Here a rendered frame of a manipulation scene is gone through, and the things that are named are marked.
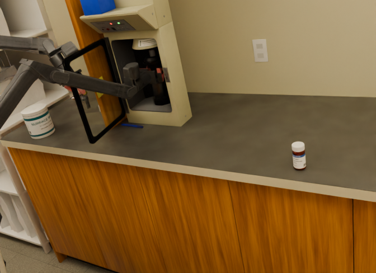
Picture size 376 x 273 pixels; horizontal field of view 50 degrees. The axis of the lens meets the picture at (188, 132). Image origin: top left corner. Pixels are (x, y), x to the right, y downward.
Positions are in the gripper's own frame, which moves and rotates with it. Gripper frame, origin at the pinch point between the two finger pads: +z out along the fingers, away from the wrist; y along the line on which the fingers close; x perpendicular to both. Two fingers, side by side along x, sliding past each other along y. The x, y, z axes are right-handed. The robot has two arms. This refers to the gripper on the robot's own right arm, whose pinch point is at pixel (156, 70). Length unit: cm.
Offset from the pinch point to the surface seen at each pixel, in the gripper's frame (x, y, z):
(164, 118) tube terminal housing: 20.0, -6.4, -11.5
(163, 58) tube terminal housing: -9.7, -13.7, -10.4
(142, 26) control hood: -25.5, -10.2, -14.6
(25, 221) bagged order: 94, 114, -36
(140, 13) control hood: -32.2, -14.9, -19.7
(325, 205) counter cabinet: 34, -87, -39
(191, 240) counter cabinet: 67, -26, -40
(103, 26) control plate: -27.7, 9.1, -16.9
